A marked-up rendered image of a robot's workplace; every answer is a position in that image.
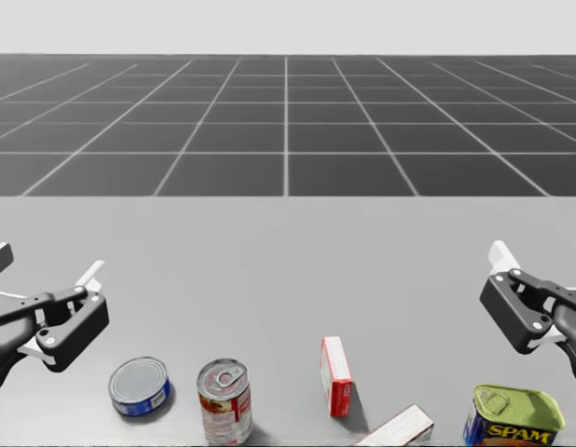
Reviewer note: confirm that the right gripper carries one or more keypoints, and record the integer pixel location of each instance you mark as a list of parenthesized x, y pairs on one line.
[(574, 344)]

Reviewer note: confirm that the green and blue rectangular can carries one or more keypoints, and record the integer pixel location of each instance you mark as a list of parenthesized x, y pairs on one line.
[(516, 416)]

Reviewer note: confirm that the red and white carton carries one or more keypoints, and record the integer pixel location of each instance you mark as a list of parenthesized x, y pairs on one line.
[(400, 430)]

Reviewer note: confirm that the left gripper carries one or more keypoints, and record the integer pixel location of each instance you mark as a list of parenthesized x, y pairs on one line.
[(1, 358)]

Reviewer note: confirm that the blue flat can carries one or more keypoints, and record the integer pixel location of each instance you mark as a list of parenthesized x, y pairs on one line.
[(141, 388)]

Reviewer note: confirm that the red and white can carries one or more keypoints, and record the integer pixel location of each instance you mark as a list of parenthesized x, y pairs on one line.
[(225, 410)]

